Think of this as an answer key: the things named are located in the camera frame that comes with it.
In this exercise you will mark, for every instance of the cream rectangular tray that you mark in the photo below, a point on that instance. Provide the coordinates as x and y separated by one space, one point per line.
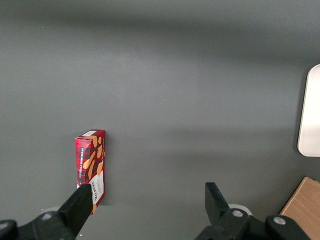
311 112

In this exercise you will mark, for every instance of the red tartan shortbread box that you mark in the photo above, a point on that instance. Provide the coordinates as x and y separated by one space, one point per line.
87 155

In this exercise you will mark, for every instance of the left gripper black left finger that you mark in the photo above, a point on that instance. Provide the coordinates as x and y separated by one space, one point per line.
75 212

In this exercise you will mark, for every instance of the wooden drawer cabinet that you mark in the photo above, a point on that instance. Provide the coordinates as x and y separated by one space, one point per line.
305 207

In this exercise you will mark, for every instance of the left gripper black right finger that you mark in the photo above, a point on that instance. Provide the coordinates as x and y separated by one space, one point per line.
217 210

